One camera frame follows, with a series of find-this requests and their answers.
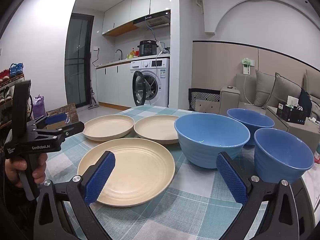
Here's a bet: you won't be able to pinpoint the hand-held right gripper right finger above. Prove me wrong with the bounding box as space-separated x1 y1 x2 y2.
216 151 315 240

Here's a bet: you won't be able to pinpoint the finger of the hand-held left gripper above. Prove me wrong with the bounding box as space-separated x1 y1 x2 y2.
32 121 85 141
26 112 70 130

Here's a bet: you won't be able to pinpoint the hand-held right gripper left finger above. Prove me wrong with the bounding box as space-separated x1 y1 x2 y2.
32 151 118 240

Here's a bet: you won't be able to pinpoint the beige plate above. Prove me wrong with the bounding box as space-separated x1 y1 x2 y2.
82 115 135 142
77 138 175 207
134 115 187 145

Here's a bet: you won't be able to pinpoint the large blue bowl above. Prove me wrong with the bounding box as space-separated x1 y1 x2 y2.
174 113 251 169

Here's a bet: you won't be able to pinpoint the person's left hand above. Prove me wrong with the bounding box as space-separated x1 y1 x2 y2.
5 152 48 188

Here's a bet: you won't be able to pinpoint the cardboard box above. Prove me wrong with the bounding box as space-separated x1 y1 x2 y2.
46 103 78 130

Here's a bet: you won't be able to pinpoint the purple bag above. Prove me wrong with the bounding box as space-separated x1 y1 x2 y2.
32 95 47 119

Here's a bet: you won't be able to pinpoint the stick vacuum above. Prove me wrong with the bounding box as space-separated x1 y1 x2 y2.
87 52 99 109

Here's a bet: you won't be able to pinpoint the teal checked tablecloth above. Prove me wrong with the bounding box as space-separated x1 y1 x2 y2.
45 105 308 240

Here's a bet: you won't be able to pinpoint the dark glass door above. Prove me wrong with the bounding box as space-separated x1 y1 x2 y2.
64 13 95 108

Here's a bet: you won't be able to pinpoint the white lower cabinets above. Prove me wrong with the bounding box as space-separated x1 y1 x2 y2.
96 64 132 107

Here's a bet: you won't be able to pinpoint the white cabinets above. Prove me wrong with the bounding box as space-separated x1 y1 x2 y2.
102 0 172 37
96 64 132 107

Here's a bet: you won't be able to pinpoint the wooden shoe rack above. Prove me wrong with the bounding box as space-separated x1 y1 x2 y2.
0 74 25 130

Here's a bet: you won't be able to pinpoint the blue shoes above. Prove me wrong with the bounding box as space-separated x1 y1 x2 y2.
9 63 24 77

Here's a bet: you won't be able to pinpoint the grey sofa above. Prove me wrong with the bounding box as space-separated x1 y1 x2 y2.
219 69 320 120

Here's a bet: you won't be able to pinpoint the white marble table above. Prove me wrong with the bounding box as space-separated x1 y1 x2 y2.
301 166 320 203

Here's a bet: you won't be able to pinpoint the beige side cabinet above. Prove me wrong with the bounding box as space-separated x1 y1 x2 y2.
266 105 320 153

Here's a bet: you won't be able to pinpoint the black box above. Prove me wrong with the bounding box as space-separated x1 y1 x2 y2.
276 102 309 125

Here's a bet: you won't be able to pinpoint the white washing machine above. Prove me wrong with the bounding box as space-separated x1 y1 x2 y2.
130 58 170 108

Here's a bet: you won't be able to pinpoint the black patterned bag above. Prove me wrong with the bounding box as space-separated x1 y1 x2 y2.
188 88 221 112

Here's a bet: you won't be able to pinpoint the grey cushion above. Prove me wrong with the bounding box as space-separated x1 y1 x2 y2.
254 70 277 107
266 72 304 109

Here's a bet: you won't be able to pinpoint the black pressure cooker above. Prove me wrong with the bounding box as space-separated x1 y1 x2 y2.
137 39 158 57

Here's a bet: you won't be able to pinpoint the dark navy cushion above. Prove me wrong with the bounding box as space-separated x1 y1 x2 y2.
299 88 313 117

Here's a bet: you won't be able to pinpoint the range hood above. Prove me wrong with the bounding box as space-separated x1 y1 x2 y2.
132 9 171 29

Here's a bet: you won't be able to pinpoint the white upper cabinets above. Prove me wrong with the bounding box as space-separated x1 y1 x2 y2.
102 0 172 37

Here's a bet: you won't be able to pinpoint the white wall power strip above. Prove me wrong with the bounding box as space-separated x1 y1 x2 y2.
241 58 252 75

